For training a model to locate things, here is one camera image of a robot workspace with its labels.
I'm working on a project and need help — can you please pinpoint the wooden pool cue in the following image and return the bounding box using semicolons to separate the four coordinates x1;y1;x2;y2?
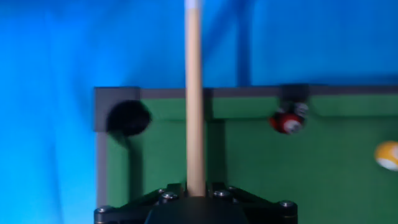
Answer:
183;0;207;197

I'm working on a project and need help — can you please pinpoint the blue mountain print cloth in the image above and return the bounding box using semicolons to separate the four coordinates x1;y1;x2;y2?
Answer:
0;0;398;224

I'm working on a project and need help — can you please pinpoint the mini green pool table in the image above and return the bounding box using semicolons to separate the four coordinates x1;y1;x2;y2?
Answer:
93;83;398;224

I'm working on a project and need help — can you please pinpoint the yellow striped nine ball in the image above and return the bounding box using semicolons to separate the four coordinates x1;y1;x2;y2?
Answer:
374;140;398;172

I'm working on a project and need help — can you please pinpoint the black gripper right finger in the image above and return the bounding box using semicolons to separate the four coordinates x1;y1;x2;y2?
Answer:
206;182;299;224

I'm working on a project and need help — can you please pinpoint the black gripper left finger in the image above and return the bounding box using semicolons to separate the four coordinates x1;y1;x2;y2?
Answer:
93;182;188;224

